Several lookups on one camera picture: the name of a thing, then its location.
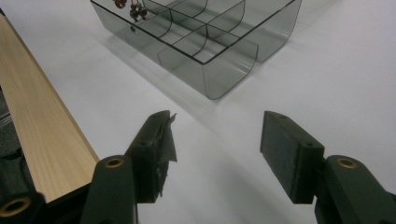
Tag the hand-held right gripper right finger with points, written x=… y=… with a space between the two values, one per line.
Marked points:
x=289 y=155

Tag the brown bead earring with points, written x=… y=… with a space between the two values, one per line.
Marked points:
x=120 y=3

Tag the clear grey divided organizer box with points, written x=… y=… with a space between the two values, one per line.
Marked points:
x=218 y=71

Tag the white table mat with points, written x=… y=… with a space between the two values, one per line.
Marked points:
x=330 y=93

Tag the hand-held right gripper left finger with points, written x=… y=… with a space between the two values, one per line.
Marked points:
x=149 y=161

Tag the small metal parts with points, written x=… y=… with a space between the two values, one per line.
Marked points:
x=137 y=13

